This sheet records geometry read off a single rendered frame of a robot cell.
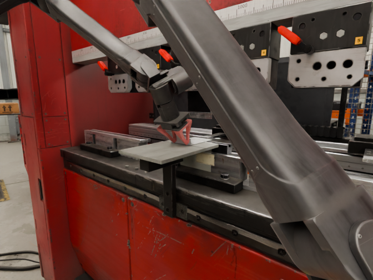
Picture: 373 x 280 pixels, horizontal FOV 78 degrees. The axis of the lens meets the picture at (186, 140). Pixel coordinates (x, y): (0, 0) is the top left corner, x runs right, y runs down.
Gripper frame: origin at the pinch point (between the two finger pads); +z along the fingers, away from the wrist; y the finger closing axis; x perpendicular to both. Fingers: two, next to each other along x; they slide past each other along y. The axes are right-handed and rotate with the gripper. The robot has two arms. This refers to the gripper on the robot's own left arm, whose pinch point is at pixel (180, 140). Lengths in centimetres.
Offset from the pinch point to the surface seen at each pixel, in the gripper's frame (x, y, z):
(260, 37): -19.8, -22.3, -22.6
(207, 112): -12.7, -3.5, -3.3
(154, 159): 16.0, -6.8, -6.8
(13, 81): -130, 707, 5
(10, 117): -69, 690, 77
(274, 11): -22.6, -25.5, -27.3
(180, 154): 9.2, -8.9, -3.4
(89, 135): -2, 75, 9
